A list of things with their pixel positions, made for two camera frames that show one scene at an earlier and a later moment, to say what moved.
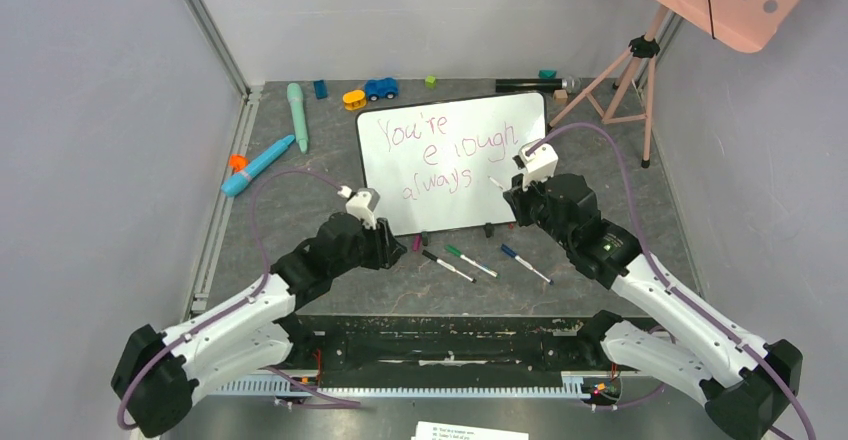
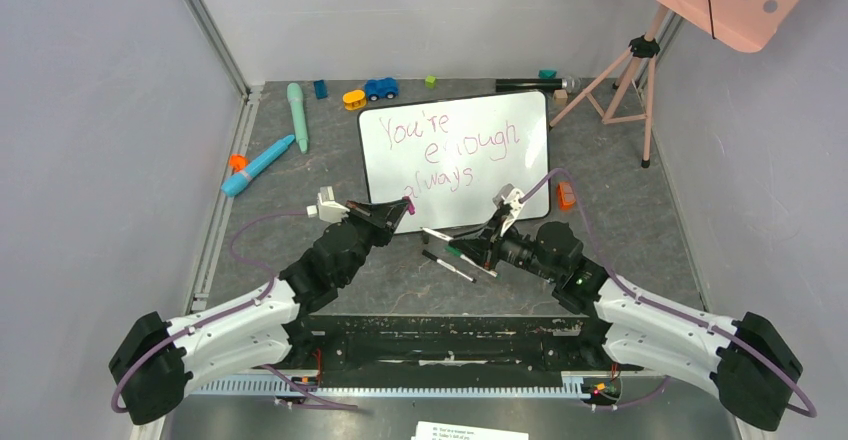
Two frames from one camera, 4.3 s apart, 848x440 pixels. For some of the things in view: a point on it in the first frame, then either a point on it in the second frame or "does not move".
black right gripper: [525, 199] → [489, 236]
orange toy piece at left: [238, 162] does not move
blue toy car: [375, 89] does not move
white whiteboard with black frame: [445, 164] does not move
